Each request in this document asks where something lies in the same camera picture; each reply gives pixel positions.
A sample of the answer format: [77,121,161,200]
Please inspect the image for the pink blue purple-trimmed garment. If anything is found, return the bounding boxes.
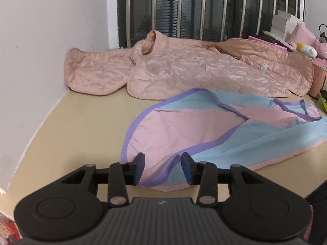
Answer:
[121,89,326,191]

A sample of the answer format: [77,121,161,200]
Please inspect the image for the pink quilted jacket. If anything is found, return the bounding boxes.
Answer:
[64,30,314,100]

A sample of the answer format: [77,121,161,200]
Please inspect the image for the neon yellow black item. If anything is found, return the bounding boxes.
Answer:
[320,90,327,112]

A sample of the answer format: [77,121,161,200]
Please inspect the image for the magenta pink storage case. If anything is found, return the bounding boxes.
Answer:
[248,36,288,51]

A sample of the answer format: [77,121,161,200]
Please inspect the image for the white plastic wrapped board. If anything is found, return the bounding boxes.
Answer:
[263,31,297,52]

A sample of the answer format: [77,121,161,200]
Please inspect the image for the white cardboard box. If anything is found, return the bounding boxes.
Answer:
[277,10,302,23]
[270,20,297,37]

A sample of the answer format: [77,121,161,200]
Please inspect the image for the yellow white plush toy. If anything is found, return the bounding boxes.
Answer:
[296,42,318,60]

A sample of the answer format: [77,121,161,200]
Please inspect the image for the steel window guard railing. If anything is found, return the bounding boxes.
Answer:
[118,0,307,48]

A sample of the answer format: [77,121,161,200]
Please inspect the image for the light pink cushion bag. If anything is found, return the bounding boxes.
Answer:
[289,23,316,47]

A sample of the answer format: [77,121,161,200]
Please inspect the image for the top white cardboard box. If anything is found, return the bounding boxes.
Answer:
[277,10,302,23]

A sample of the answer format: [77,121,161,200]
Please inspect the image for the black handbag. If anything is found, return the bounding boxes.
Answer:
[318,24,327,43]

